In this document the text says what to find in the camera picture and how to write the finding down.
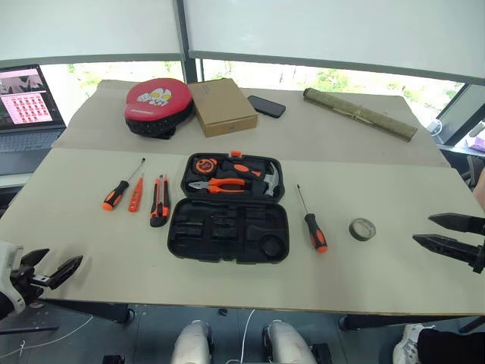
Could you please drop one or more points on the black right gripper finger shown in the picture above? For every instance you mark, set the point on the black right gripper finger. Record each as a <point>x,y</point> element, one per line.
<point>458,223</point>
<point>451,246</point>

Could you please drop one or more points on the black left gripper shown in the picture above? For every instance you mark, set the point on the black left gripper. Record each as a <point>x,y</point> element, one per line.
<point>30,282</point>

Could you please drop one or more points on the black tool case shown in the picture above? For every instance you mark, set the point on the black tool case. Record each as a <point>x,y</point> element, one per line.
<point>227,237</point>

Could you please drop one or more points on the black table leg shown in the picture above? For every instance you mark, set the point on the black table leg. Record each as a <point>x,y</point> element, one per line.
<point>94,309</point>

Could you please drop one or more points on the grey tape roll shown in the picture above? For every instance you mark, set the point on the grey tape roll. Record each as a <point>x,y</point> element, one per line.
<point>352,232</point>

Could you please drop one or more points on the black trouser leg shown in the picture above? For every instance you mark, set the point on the black trouser leg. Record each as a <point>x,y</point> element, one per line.
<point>451,347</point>

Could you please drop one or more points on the white sneaker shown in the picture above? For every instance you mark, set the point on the white sneaker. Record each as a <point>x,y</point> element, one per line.
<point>407,343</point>

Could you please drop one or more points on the orange voltage tester pen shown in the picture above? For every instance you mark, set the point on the orange voltage tester pen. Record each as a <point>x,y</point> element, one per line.
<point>135,197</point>

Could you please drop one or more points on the orange black utility knife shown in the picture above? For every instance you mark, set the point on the orange black utility knife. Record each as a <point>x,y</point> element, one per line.
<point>159,212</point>

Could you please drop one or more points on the rolled bamboo mat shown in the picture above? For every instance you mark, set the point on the rolled bamboo mat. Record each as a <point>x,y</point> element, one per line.
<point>360,115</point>

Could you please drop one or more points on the silver left robot leg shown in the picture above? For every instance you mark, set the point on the silver left robot leg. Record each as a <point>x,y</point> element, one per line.
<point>191,345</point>

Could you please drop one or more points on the silver robot leg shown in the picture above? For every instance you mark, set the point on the silver robot leg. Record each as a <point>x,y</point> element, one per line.
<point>286,343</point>
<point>191,345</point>

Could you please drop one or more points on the open laptop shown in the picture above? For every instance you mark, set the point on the open laptop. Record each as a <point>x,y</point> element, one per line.
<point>22,102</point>

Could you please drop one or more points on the orange black tape measure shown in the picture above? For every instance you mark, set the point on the orange black tape measure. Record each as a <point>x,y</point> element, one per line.
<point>205,165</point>

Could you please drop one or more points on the silver right robot leg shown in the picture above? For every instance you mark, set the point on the silver right robot leg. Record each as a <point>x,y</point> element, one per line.
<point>286,343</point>

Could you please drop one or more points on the red round boxing pad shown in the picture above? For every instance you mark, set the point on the red round boxing pad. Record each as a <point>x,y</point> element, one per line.
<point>155,102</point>

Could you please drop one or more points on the black smartphone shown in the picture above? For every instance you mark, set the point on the black smartphone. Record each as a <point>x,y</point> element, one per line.
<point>266,106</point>

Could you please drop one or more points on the white roller blind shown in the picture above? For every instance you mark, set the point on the white roller blind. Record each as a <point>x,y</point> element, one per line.
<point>91,26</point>
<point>341,30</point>

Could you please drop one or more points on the brown cardboard box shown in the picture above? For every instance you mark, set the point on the brown cardboard box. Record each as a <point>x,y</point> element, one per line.
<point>223,110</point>

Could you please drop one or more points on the dark window frame post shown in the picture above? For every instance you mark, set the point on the dark window frame post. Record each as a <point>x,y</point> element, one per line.
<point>189,38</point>

